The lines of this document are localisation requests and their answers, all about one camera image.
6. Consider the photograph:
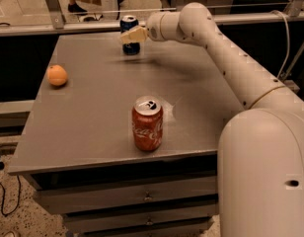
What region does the red coca-cola can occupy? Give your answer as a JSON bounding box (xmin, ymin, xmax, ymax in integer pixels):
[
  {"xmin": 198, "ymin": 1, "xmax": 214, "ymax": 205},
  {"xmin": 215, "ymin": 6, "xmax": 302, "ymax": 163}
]
[{"xmin": 132, "ymin": 96, "xmax": 163, "ymax": 151}]

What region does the blue pepsi can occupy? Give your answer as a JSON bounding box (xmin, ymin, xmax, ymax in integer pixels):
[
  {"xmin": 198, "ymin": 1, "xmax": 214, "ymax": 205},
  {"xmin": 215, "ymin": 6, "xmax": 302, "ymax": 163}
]
[{"xmin": 119, "ymin": 15, "xmax": 140, "ymax": 55}]

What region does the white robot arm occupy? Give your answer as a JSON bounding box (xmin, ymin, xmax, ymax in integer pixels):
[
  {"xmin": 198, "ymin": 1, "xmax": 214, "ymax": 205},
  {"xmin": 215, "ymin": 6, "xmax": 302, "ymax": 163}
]
[{"xmin": 121, "ymin": 3, "xmax": 304, "ymax": 237}]

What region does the orange fruit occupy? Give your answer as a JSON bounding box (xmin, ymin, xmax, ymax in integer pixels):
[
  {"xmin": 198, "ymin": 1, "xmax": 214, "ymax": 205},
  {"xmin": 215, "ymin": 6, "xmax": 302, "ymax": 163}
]
[{"xmin": 46, "ymin": 65, "xmax": 68, "ymax": 86}]

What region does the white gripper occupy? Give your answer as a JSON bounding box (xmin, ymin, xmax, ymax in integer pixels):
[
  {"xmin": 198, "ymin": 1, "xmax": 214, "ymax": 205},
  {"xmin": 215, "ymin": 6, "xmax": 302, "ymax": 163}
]
[{"xmin": 120, "ymin": 12, "xmax": 165, "ymax": 44}]

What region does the white cable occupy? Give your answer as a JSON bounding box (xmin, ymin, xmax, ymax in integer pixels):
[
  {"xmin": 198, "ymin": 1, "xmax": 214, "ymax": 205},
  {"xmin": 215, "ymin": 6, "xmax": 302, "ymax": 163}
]
[{"xmin": 270, "ymin": 9, "xmax": 291, "ymax": 81}]

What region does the grey metal railing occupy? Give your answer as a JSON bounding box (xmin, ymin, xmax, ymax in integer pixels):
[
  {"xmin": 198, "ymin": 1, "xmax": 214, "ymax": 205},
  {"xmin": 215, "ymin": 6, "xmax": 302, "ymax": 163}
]
[{"xmin": 0, "ymin": 0, "xmax": 304, "ymax": 37}]

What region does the grey drawer cabinet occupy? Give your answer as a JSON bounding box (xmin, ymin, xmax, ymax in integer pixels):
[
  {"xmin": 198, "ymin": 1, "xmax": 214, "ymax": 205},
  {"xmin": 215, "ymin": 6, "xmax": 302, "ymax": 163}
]
[{"xmin": 9, "ymin": 33, "xmax": 241, "ymax": 237}]

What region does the black floor cable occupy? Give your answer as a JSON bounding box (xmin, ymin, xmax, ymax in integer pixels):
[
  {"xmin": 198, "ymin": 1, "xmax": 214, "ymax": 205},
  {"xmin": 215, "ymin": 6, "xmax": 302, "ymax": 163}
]
[{"xmin": 0, "ymin": 145, "xmax": 22, "ymax": 217}]

